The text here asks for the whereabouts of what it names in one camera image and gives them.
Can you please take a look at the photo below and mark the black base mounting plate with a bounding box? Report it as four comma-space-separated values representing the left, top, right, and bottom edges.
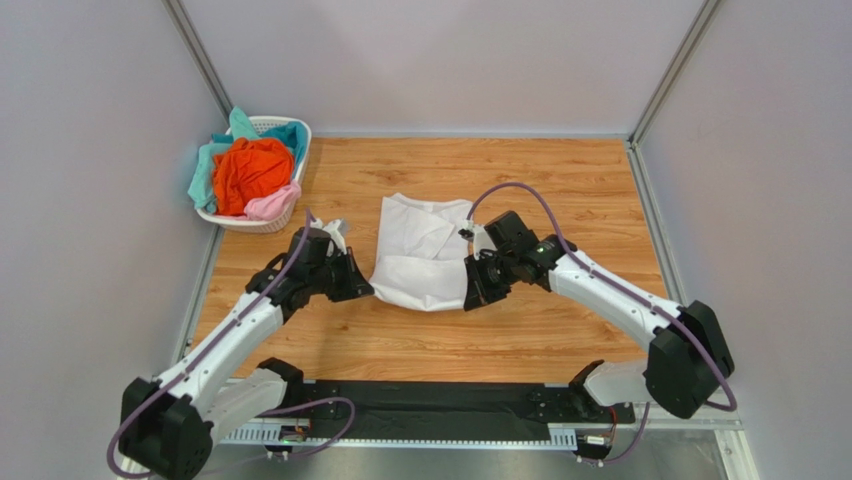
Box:
293, 380, 638, 442

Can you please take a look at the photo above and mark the white t-shirt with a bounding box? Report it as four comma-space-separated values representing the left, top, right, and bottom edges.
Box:
370, 193, 472, 312

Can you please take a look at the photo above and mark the teal t-shirt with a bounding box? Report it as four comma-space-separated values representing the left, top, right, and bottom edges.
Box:
188, 107, 310, 221

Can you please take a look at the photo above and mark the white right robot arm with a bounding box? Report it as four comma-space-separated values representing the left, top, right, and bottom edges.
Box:
459, 211, 735, 419

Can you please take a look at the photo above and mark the orange t-shirt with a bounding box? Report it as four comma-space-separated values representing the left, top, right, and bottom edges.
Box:
212, 137, 295, 217

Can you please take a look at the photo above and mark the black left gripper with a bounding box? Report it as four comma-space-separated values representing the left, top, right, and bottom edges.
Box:
309, 246, 375, 302

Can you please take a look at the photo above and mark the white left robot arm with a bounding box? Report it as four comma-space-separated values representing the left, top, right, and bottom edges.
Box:
107, 218, 374, 479

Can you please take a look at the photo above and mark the aluminium frame rail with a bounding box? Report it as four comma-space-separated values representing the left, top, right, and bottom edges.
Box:
117, 375, 760, 480

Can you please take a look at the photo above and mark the pink t-shirt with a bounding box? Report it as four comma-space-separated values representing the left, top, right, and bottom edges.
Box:
244, 182, 302, 222

